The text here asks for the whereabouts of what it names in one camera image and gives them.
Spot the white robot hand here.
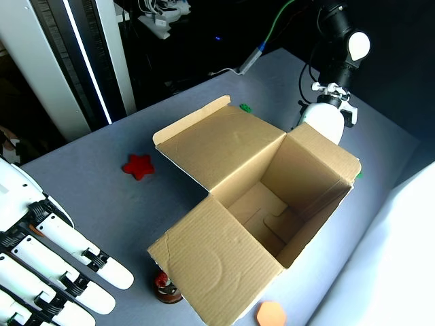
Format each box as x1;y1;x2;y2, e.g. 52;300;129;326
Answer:
300;101;345;145
0;156;135;326

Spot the wide white frame post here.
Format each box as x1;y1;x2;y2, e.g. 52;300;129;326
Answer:
0;0;92;143

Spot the green cable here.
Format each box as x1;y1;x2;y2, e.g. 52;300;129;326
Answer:
260;0;296;50

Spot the narrow white frame post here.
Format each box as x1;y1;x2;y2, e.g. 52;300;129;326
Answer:
94;0;137;115

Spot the red star block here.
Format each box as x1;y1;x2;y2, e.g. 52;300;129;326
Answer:
122;153;156;181

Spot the grey cable adapter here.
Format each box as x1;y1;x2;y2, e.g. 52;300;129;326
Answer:
239;47;264;75

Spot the white light strip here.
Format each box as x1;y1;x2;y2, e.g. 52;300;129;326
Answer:
63;0;113;125

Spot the cardboard box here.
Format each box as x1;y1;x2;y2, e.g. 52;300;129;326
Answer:
146;94;362;326

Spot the small red brown figurine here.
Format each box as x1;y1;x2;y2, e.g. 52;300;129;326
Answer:
152;270;184;304

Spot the orange hexagon block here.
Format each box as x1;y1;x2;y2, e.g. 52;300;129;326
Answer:
256;301;288;326

